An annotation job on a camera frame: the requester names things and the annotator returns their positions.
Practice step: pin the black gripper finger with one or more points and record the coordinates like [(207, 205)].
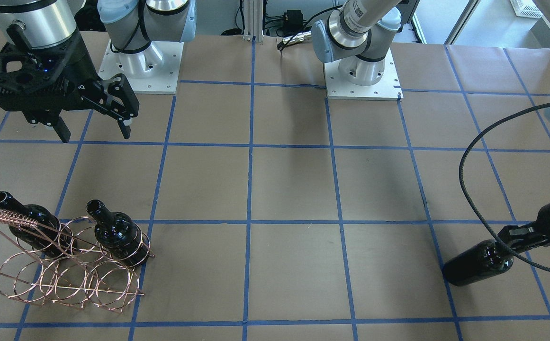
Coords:
[(61, 129), (113, 97)]

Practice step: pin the copper wire wine basket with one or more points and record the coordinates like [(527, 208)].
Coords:
[(84, 274)]

